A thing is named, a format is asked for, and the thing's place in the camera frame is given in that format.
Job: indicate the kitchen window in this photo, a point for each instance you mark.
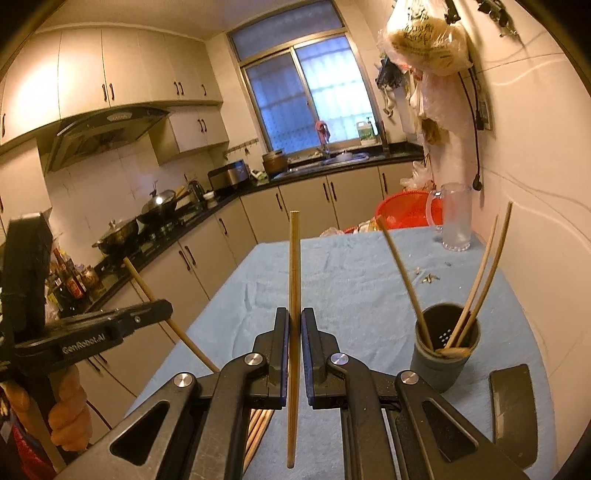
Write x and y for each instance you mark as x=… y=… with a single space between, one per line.
x=300 y=83

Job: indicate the cluster of condiment bottles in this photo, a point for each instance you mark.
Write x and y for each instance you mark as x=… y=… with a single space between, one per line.
x=74 y=281

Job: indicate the range hood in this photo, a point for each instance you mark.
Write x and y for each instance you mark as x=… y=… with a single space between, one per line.
x=101 y=134

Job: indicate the wok with lid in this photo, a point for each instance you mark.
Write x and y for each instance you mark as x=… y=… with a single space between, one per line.
x=159 y=203

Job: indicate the red plastic basket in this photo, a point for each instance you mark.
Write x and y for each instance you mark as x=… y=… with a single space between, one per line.
x=406 y=212

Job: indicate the black wall rack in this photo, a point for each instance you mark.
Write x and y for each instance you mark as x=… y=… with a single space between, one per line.
x=390 y=71

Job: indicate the beige kitchen cabinets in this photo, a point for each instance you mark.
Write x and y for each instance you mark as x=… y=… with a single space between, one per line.
x=300 y=203
x=129 y=69

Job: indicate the pink cloth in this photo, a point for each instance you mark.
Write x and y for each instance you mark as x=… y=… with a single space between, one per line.
x=322 y=130

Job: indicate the person's left hand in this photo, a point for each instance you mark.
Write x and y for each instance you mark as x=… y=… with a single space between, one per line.
x=69 y=415

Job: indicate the hanging white plastic bags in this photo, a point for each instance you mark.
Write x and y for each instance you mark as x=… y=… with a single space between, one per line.
x=434 y=101

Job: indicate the black wall clamp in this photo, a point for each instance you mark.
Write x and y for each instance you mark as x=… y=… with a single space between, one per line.
x=496 y=16

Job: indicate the black chopstick holder cup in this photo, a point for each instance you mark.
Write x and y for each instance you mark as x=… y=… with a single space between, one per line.
x=438 y=369

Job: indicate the frying pan with glass lid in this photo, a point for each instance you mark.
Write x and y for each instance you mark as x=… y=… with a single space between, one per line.
x=117 y=237

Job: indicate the brown cooking pot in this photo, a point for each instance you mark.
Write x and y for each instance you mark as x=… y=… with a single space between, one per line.
x=274 y=164

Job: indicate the black kitchen countertop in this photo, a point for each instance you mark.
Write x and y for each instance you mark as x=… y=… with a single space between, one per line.
x=397 y=157

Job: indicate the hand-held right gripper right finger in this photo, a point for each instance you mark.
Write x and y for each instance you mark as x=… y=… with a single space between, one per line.
x=308 y=360

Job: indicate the wall power socket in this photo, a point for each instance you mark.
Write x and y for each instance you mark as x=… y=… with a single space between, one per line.
x=484 y=110

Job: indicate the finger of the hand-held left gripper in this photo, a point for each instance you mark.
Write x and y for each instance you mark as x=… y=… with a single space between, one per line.
x=147 y=314

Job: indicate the person's left forearm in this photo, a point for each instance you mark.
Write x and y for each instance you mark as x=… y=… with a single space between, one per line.
x=21 y=452

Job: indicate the beige upper kitchen cabinets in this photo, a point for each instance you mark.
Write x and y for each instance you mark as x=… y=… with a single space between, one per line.
x=129 y=69

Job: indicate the dark kettle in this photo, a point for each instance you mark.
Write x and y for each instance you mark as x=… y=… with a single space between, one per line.
x=196 y=191

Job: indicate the black smartphone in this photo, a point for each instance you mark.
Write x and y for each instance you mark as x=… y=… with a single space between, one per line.
x=512 y=415

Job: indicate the silver rice cooker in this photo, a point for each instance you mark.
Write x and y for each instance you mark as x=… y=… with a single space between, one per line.
x=228 y=175

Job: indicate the beige lower kitchen cabinets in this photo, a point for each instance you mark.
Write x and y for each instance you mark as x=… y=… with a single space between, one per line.
x=300 y=203

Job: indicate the small brown scraps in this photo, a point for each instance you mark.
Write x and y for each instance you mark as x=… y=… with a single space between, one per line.
x=429 y=278

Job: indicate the green label detergent bottle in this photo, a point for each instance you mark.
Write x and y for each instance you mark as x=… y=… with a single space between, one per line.
x=365 y=134

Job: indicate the gas stove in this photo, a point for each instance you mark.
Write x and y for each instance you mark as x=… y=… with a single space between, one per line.
x=180 y=217

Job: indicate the blue terry tablecloth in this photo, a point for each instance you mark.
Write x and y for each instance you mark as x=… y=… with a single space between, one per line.
x=351 y=286

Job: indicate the bunch of wooden chopsticks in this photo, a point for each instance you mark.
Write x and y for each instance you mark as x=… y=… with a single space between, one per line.
x=258 y=434

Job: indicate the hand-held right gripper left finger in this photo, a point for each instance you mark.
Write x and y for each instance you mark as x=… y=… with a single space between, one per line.
x=282 y=360

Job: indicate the clear glass pitcher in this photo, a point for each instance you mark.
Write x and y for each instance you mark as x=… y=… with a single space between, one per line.
x=457 y=221

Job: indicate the curved wooden chopstick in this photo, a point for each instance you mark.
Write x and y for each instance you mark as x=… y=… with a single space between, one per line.
x=484 y=261
x=502 y=240
x=406 y=281

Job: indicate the hanging printed plastic bag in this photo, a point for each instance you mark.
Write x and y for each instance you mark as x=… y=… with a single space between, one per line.
x=425 y=37

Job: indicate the straight wooden chopstick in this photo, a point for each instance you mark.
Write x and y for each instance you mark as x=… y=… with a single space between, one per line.
x=294 y=258
x=143 y=284

